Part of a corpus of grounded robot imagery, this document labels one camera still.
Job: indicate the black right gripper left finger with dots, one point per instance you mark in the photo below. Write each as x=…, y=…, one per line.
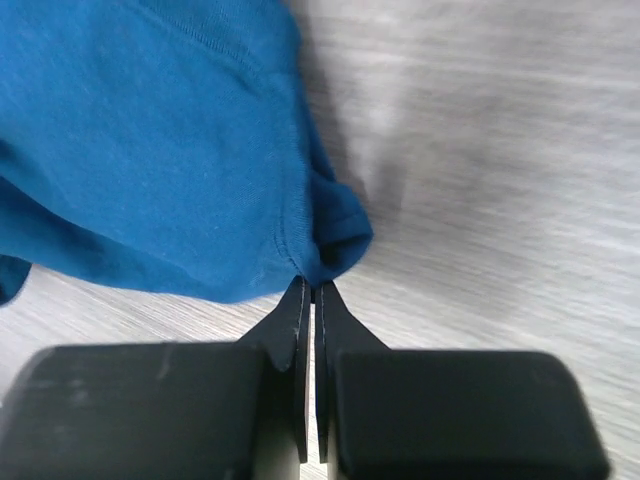
x=206, y=410

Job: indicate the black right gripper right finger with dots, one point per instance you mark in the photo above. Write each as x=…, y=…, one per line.
x=385, y=413

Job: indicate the blue mickey print t-shirt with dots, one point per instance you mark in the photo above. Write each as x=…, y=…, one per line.
x=166, y=147

